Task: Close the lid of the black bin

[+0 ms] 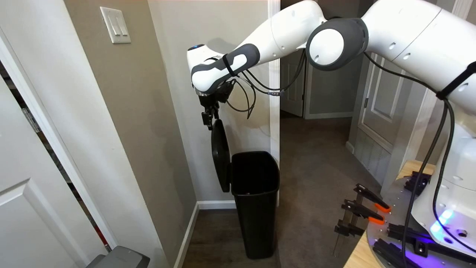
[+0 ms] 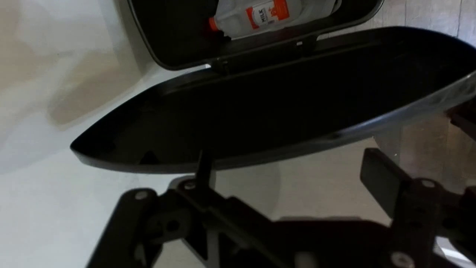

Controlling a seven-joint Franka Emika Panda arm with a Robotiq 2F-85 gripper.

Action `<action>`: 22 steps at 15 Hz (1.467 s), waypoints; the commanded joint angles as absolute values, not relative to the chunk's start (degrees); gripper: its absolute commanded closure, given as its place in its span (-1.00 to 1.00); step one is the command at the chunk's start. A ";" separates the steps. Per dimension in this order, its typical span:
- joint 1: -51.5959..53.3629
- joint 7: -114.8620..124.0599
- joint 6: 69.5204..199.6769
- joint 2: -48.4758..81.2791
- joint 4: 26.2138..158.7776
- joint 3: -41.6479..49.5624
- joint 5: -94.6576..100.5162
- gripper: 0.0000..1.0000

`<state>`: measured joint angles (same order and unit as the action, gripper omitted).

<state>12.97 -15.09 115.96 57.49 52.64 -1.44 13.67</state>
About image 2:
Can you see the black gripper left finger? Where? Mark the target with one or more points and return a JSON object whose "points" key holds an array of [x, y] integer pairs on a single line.
{"points": [[197, 223]]}

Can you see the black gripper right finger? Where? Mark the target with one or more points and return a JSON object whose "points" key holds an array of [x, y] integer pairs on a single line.
{"points": [[386, 172]]}

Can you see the black bin lid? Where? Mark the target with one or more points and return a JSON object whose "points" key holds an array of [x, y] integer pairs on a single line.
{"points": [[276, 108]]}

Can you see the black bin body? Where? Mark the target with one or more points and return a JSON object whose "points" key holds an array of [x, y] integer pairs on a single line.
{"points": [[172, 29]]}

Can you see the white bottle orange label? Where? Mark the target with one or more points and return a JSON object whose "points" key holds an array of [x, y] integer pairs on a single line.
{"points": [[261, 14]]}

